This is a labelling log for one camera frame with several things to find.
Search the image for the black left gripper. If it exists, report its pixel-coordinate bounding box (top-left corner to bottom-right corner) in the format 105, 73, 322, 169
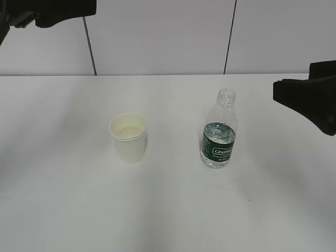
1, 0, 97, 44

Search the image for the clear green-label water bottle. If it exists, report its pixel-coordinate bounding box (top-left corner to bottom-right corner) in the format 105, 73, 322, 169
201, 88, 237, 169

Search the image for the white paper cup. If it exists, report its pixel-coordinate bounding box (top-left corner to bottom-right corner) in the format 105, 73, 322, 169
109, 113, 147, 163

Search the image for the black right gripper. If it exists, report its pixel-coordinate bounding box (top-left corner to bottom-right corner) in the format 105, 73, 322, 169
273, 60, 336, 136

